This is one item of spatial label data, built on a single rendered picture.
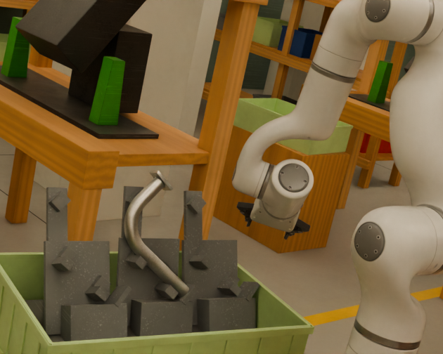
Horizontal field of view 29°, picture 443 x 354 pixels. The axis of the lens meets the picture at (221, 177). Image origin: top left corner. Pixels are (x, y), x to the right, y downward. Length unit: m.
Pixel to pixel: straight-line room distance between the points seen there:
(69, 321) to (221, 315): 0.37
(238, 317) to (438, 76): 0.82
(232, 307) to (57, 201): 0.48
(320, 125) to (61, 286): 0.66
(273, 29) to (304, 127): 6.24
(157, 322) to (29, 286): 0.31
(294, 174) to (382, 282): 0.34
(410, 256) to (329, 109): 0.37
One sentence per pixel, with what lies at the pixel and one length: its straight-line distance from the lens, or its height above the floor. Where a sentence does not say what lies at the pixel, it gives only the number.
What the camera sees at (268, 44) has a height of 0.86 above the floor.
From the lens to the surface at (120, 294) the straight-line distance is 1.89.
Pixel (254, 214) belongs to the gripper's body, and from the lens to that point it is 1.87.
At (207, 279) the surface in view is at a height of 0.95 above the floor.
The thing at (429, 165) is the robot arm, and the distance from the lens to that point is 1.49.
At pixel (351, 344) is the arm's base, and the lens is 1.56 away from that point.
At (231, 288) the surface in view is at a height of 0.95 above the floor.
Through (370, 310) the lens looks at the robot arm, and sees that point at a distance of 1.51.
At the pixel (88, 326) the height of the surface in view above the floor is 0.89.
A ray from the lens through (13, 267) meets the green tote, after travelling 1.99.
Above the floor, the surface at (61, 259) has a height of 1.01.
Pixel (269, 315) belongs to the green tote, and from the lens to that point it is 2.04.
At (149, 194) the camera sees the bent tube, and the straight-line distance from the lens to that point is 1.91.
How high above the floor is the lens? 1.74
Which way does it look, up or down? 16 degrees down
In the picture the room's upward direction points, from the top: 13 degrees clockwise
